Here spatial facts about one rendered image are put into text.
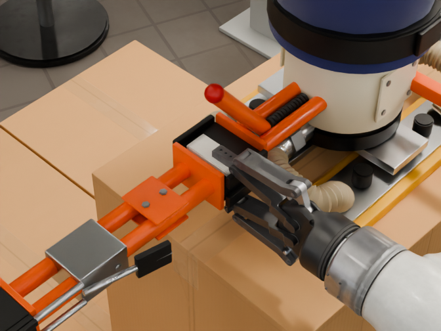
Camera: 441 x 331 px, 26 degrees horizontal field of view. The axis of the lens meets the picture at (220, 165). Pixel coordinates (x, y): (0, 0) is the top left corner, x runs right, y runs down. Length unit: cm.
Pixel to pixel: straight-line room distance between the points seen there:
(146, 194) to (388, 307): 31
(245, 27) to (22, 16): 74
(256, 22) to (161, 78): 103
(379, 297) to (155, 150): 48
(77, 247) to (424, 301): 38
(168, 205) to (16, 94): 191
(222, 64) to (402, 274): 207
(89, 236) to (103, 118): 98
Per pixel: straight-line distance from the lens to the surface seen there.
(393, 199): 131
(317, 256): 106
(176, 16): 323
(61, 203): 189
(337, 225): 107
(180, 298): 135
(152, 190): 113
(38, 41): 313
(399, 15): 116
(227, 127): 119
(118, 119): 204
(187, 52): 308
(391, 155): 132
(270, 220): 113
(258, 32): 314
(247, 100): 143
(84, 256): 107
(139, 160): 136
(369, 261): 103
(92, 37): 312
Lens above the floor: 192
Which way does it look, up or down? 45 degrees down
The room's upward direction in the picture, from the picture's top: straight up
